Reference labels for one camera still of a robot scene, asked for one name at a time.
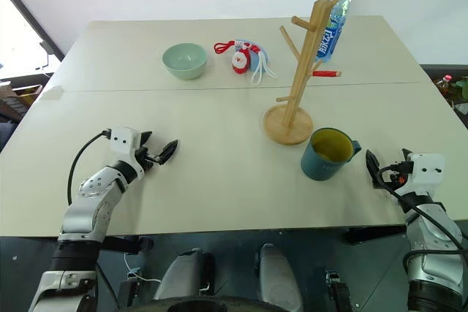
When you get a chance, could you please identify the red white santa plush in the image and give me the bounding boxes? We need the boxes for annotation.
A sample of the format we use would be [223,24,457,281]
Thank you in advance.
[230,47,254,75]

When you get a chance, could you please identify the red cord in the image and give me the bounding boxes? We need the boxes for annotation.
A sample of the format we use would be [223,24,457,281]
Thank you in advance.
[213,41,239,56]

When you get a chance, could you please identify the clear blue-label water bottle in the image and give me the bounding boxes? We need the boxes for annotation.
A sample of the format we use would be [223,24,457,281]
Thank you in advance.
[314,0,354,64]

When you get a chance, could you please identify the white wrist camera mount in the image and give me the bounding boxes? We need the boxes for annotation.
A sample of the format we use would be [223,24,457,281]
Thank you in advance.
[107,126,142,163]
[407,151,446,186]

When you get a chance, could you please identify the black slanted pole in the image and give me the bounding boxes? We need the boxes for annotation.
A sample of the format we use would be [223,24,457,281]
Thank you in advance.
[0,0,66,61]

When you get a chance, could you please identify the wooden mug tree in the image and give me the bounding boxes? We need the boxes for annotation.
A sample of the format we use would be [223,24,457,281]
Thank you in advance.
[263,0,356,146]

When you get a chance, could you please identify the pale green bowl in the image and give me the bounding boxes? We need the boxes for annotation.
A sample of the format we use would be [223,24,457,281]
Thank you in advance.
[162,42,208,81]

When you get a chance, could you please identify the white cord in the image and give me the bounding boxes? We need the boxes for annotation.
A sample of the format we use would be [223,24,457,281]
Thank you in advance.
[250,50,278,86]

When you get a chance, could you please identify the blue mug yellow inside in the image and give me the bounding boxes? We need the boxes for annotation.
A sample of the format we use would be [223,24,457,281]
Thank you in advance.
[300,127,363,182]

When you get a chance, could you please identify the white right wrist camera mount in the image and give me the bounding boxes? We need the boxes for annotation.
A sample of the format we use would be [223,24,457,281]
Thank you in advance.
[407,151,446,186]

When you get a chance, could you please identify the black floor stand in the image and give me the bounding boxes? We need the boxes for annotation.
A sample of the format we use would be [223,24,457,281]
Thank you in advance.
[324,270,358,312]
[116,270,143,311]

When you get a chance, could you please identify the red white toy with cord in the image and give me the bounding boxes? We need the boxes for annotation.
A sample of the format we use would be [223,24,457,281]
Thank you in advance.
[233,38,271,72]

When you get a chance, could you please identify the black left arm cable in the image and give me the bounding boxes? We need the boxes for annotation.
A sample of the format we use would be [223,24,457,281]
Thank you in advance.
[67,129,113,206]

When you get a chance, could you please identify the red-capped bottle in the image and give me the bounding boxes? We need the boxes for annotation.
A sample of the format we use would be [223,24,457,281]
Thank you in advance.
[435,74,455,100]

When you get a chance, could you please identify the grey rounded shape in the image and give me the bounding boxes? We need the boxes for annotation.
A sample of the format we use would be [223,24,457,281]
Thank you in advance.
[152,248,216,303]
[254,243,305,312]

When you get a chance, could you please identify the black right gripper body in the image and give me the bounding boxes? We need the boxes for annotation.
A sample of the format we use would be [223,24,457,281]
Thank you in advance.
[380,159,415,191]

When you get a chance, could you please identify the cardboard boxes stack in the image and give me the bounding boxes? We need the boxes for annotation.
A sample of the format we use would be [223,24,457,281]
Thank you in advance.
[0,83,44,123]

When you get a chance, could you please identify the black table bracket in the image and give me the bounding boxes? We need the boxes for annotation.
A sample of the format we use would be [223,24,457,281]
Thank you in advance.
[98,235,154,256]

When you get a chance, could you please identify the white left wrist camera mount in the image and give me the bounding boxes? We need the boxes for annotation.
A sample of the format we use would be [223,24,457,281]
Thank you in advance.
[107,126,142,163]

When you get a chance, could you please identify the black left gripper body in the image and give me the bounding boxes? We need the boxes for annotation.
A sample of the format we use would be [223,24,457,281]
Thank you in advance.
[135,145,164,173]

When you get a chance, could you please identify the thin white cable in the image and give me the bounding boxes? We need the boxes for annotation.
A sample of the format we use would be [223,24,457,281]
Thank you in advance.
[123,252,162,284]

